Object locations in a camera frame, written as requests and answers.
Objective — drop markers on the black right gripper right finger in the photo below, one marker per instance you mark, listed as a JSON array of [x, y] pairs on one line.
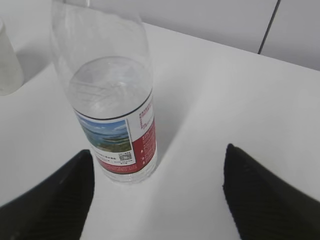
[[262, 205]]

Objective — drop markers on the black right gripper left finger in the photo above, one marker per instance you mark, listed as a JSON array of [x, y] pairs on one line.
[[56, 208]]

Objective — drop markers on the white paper cup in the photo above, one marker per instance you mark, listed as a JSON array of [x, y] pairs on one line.
[[11, 73]]

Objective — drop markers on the clear plastic water bottle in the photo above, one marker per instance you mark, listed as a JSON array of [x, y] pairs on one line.
[[101, 56]]

